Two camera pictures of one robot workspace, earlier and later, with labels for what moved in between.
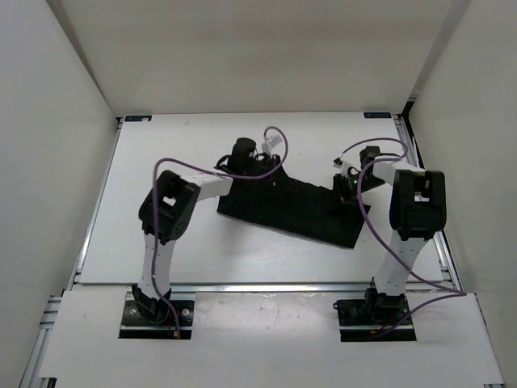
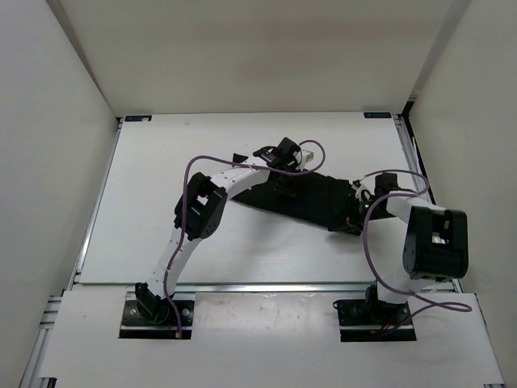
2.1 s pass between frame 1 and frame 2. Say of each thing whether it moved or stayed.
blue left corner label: stayed
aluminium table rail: stayed
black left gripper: moved
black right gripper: moved
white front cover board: stayed
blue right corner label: stayed
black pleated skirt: moved
